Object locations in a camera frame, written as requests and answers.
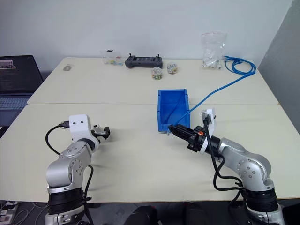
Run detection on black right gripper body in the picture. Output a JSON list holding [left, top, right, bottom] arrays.
[[187, 125, 207, 152]]

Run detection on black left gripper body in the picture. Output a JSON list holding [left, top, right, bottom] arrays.
[[90, 130, 102, 144]]

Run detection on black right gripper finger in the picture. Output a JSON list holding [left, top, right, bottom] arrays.
[[172, 124, 195, 137], [168, 126, 192, 143]]

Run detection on blue network cable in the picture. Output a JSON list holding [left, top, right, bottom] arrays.
[[166, 55, 257, 137]]

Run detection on blue plastic bin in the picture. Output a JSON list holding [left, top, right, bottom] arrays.
[[156, 88, 191, 133]]

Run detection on small clear jar colourful beads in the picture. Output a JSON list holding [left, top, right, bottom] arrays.
[[166, 61, 179, 75], [151, 67, 164, 81]]

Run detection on clear plastic box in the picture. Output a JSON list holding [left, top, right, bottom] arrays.
[[100, 49, 125, 67]]

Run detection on clear bag of white couplers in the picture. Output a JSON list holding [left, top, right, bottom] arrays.
[[201, 32, 228, 71]]

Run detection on black handheld remote controller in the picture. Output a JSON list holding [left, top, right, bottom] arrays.
[[124, 53, 164, 69]]

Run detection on dark rounded shape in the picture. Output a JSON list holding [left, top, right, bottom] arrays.
[[123, 205, 159, 225]]

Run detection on dark open laptop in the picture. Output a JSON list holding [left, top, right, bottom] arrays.
[[0, 55, 44, 128]]

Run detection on white power strip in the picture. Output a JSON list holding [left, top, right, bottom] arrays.
[[0, 201, 20, 224]]

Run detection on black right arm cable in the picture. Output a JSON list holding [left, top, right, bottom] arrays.
[[202, 116, 247, 225]]

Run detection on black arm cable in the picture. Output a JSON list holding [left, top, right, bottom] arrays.
[[202, 116, 247, 225], [45, 120, 95, 225]]

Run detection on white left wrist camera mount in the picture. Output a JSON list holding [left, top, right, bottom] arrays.
[[68, 114, 99, 143]]

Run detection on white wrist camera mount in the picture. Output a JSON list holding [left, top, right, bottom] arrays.
[[68, 114, 99, 143], [199, 107, 217, 155]]

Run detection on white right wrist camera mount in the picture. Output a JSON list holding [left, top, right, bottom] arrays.
[[199, 107, 217, 155]]

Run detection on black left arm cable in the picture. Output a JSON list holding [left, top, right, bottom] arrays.
[[45, 120, 95, 225]]

